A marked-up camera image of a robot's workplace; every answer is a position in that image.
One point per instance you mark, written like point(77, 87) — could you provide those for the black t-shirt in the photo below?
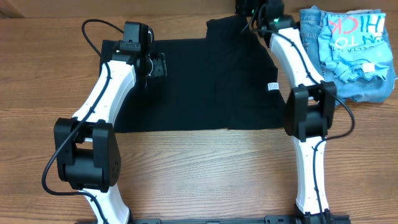
point(225, 80)

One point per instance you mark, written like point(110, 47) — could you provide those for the blue denim jeans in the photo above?
point(311, 23)

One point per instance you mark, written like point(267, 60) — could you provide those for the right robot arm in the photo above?
point(309, 108)

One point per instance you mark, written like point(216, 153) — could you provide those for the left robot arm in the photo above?
point(87, 160)

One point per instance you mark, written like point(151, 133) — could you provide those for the light blue printed t-shirt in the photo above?
point(352, 46)

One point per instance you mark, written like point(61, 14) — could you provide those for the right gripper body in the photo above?
point(247, 8)

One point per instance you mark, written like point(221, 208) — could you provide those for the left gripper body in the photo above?
point(156, 66)

